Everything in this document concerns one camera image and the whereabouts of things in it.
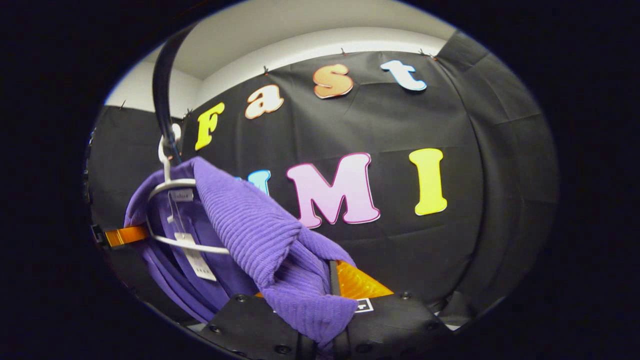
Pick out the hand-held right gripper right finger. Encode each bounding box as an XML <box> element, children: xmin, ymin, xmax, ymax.
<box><xmin>327</xmin><ymin>259</ymin><xmax>454</xmax><ymax>360</ymax></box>

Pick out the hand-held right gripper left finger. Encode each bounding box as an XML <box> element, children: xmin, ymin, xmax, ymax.
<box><xmin>199</xmin><ymin>293</ymin><xmax>302</xmax><ymax>360</ymax></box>

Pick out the white clothes hanger with tag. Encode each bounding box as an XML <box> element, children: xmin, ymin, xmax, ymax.
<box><xmin>145</xmin><ymin>135</ymin><xmax>232</xmax><ymax>256</ymax></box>

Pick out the purple knit cardigan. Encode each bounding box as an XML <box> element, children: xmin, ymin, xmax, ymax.
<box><xmin>123</xmin><ymin>156</ymin><xmax>360</xmax><ymax>351</ymax></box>

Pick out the black clothes rack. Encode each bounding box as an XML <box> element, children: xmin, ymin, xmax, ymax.
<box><xmin>151</xmin><ymin>22</ymin><xmax>201</xmax><ymax>168</ymax></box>

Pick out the white paper garment tag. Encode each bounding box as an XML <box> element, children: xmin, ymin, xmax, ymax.
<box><xmin>173</xmin><ymin>232</ymin><xmax>218</xmax><ymax>282</ymax></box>

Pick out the black backdrop cloth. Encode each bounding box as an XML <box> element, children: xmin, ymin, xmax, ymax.
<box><xmin>87</xmin><ymin>30</ymin><xmax>558</xmax><ymax>331</ymax></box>

